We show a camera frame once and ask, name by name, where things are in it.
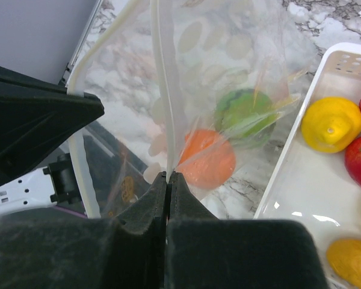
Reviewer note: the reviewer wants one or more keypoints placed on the green toy watermelon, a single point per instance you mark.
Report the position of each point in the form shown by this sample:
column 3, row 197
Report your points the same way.
column 246, row 117

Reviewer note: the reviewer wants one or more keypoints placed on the yellow orange toy lemon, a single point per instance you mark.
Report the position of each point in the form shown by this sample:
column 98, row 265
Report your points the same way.
column 344, row 257

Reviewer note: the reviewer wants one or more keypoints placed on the yellow toy pear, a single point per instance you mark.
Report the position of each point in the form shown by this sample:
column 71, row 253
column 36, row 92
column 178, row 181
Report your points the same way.
column 330, row 124

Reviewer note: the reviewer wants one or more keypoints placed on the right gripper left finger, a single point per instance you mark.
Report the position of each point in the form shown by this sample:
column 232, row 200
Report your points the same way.
column 123, row 252

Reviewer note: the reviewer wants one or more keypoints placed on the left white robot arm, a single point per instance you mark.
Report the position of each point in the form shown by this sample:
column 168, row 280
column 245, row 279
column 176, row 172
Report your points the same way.
column 63, row 176

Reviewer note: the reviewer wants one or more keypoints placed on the clear zip top bag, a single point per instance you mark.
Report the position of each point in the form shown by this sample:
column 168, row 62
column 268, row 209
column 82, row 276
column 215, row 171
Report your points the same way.
column 160, row 70

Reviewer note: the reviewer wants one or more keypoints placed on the white perforated plastic basket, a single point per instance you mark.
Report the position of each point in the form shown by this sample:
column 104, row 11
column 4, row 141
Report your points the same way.
column 311, row 187

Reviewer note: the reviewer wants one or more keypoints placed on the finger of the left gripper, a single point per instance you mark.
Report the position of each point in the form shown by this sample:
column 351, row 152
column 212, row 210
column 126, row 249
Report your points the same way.
column 35, row 118

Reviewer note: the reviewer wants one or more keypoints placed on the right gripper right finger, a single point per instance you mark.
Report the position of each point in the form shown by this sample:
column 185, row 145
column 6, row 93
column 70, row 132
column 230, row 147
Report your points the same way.
column 206, row 252

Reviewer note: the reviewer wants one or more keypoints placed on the orange toy fruit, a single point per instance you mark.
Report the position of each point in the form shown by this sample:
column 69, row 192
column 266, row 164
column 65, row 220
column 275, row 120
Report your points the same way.
column 208, row 159

